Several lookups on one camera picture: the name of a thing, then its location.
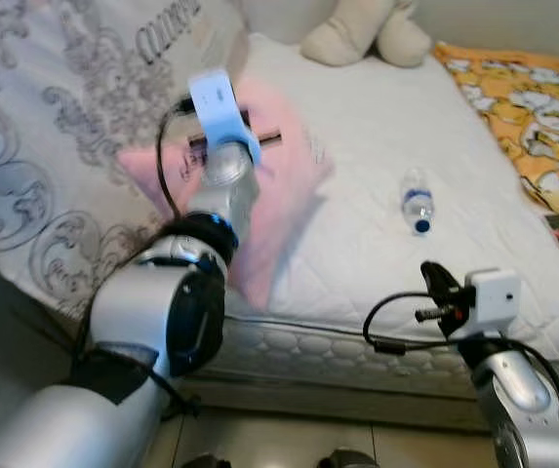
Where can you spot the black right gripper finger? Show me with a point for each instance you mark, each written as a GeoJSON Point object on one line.
{"type": "Point", "coordinates": [440, 278]}

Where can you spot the pink pillow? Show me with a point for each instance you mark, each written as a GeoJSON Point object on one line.
{"type": "Point", "coordinates": [289, 195]}

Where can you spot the clear plastic water bottle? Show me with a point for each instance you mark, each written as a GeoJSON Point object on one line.
{"type": "Point", "coordinates": [417, 205]}

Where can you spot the yellow cartoon print blanket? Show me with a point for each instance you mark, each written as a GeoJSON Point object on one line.
{"type": "Point", "coordinates": [533, 107]}

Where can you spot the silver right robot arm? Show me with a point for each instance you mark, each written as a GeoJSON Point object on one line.
{"type": "Point", "coordinates": [518, 390]}

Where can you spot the white quilted mattress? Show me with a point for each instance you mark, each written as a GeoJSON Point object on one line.
{"type": "Point", "coordinates": [377, 127]}

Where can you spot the beige bed base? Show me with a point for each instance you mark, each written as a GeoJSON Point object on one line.
{"type": "Point", "coordinates": [377, 402]}

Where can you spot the grey right robot leg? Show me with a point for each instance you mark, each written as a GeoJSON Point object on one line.
{"type": "Point", "coordinates": [347, 459]}

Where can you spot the grey robot leg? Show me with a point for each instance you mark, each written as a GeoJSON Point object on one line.
{"type": "Point", "coordinates": [347, 459]}
{"type": "Point", "coordinates": [206, 461]}

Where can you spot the grey left robot leg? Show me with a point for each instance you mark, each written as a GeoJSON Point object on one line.
{"type": "Point", "coordinates": [206, 461]}

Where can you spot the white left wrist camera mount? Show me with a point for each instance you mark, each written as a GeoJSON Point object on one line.
{"type": "Point", "coordinates": [216, 107]}

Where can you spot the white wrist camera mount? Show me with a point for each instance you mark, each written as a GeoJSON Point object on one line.
{"type": "Point", "coordinates": [216, 107]}
{"type": "Point", "coordinates": [494, 297]}

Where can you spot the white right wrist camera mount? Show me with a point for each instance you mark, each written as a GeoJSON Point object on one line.
{"type": "Point", "coordinates": [494, 297]}

